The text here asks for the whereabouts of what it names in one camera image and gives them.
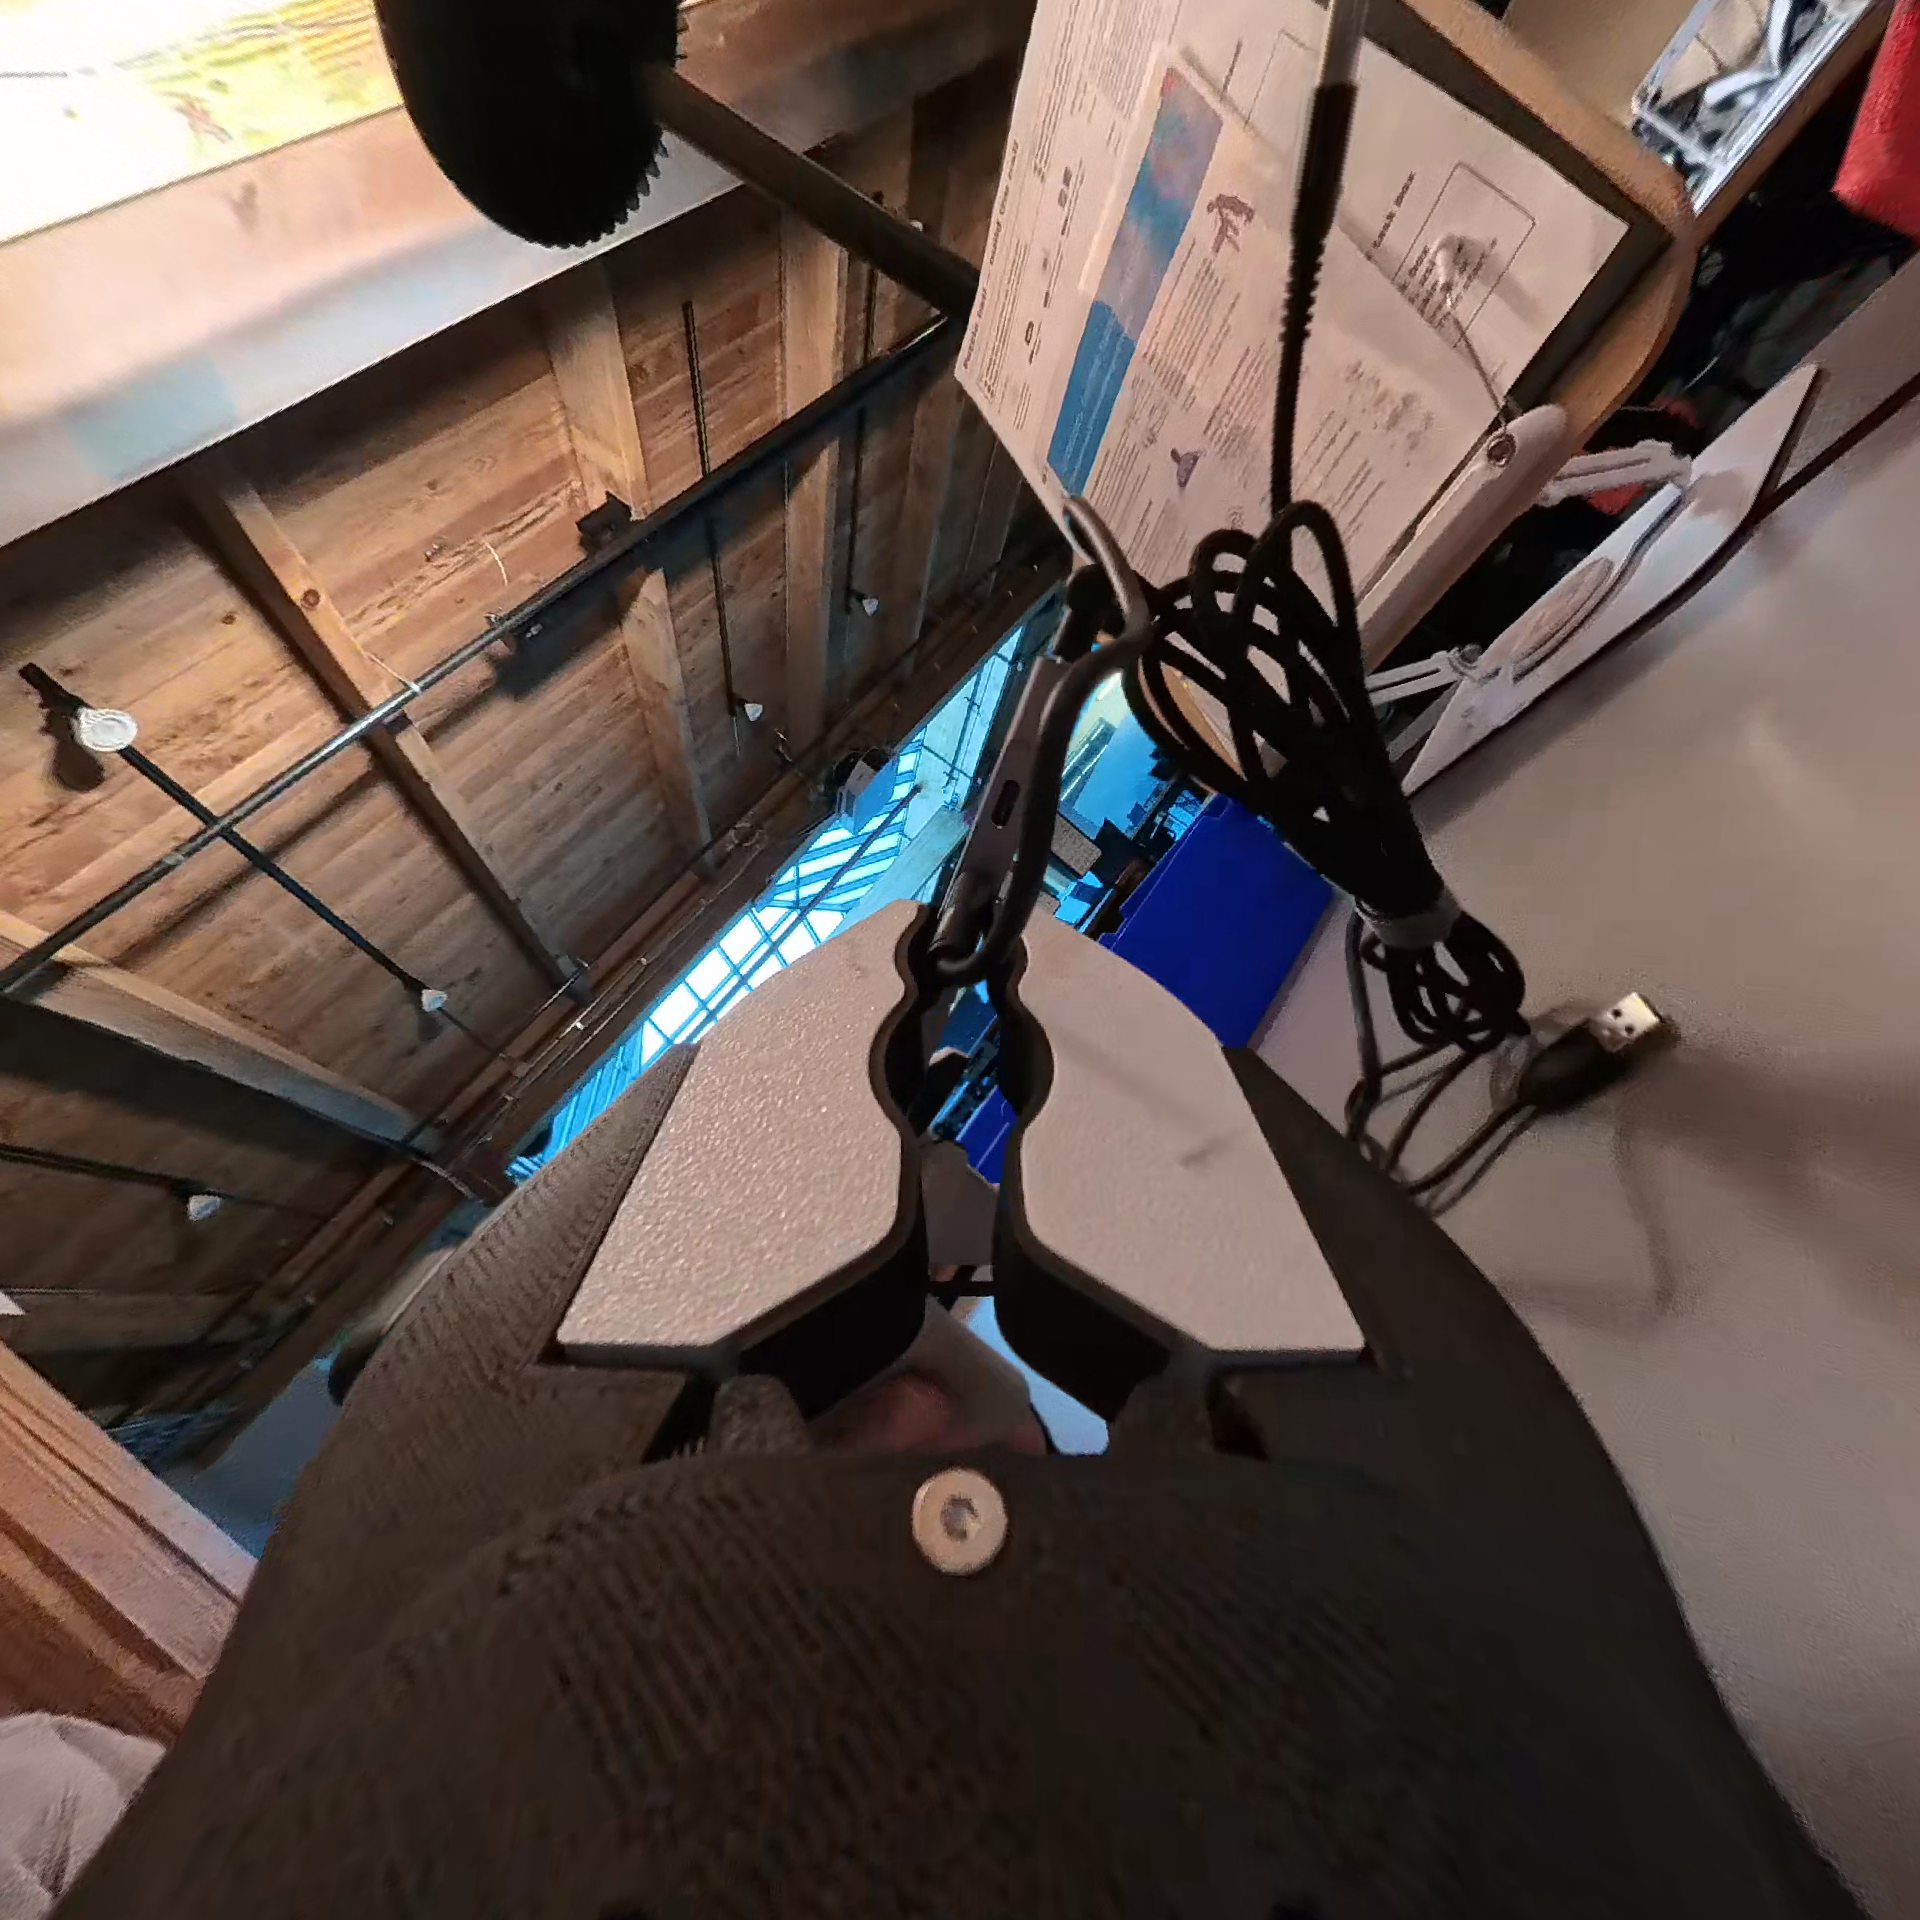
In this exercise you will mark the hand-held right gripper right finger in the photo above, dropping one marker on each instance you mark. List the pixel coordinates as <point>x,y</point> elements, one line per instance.
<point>1185,1201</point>

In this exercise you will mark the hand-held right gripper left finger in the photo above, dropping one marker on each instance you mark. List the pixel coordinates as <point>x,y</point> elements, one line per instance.
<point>749,1172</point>

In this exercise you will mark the grey usb hub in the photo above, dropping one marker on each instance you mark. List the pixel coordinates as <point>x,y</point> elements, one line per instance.
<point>1008,804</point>

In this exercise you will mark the blue storage bin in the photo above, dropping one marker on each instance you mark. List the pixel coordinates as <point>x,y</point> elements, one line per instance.
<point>1213,916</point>

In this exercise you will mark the white instruction sheet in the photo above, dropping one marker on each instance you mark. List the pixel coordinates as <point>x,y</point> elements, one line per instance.
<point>1425,389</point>

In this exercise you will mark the leaflet with blue picture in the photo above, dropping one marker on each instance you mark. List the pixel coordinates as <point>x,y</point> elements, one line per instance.
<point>1079,225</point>

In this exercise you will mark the black disc on pole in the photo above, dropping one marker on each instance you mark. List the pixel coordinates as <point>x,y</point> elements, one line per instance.
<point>511,107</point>

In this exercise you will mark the wooden display board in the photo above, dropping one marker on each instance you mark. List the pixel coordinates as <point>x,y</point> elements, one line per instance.
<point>1641,181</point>

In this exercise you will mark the clear plastic box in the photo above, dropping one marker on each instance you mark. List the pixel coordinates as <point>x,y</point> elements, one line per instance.
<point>1756,90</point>

